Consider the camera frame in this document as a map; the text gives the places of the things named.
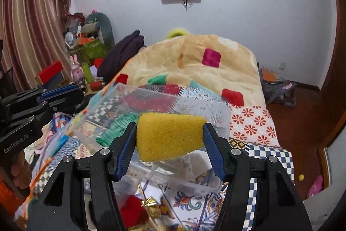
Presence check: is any green knitted cloth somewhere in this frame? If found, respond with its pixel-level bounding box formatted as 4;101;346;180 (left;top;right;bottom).
96;112;139;147

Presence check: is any clear plastic storage box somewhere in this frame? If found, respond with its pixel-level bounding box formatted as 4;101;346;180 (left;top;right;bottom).
72;83;231;195

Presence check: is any yellow sponge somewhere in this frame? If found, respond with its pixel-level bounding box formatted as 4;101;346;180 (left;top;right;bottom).
136;112;207;162

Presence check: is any red fabric piece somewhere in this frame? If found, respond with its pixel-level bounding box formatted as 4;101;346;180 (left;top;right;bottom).
120;195;148;229

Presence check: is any left hand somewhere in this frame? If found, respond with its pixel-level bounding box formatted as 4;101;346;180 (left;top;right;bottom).
1;150;32;198

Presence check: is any pink rabbit doll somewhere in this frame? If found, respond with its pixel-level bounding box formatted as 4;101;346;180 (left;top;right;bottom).
70;54;85;83

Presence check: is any red can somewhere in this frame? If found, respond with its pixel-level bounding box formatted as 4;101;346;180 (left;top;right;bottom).
89;81;105;92

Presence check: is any green cylinder bottle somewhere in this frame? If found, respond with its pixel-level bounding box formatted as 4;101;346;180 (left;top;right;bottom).
82;62;95;83

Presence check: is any red box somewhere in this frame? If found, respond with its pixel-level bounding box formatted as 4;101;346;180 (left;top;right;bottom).
35;61;63;85

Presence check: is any green cardboard box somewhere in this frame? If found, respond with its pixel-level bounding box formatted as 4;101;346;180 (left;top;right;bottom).
69;39;110;65

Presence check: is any patterned patchwork bedsheet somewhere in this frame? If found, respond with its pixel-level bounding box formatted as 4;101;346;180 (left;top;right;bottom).
15;84;294;230

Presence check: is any dark purple garment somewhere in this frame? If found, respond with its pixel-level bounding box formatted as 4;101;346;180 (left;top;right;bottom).
97;30;146;83

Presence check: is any grey green plush toy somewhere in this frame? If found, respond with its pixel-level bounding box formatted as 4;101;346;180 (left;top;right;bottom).
81;12;115;47

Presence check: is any dark bag on floor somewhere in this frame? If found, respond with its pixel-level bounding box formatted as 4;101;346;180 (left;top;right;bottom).
259;67;297;107

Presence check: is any small yellow ball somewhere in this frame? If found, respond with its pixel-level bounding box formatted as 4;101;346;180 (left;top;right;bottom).
298;174;304;182

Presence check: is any beige fleece blanket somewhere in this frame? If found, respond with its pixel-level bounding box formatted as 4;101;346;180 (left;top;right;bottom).
101;35;266;107

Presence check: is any orange notebook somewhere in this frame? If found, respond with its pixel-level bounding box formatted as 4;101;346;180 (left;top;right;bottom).
261;67;283;83

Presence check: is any striped pink curtain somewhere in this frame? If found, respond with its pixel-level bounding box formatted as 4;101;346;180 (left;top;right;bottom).
1;0;71;91

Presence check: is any pink slipper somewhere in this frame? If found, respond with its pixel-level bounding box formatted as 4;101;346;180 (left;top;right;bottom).
307;175;323;198

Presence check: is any yellow green plush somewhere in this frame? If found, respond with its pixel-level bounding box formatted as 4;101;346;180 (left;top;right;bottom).
166;27;190;39

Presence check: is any wall power outlet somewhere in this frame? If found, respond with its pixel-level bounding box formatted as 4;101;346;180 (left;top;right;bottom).
279;62;286;70

